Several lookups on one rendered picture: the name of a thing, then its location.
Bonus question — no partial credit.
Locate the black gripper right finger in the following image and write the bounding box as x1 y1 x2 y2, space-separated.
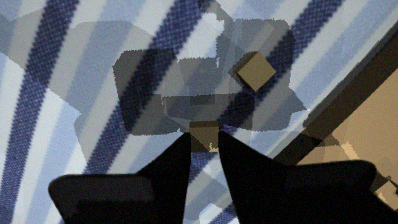
218 131 377 224

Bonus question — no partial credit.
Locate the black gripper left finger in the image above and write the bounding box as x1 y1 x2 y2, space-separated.
48 132 191 224

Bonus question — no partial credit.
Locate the tan wooden puzzle board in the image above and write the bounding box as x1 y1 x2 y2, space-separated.
273 34 398 213

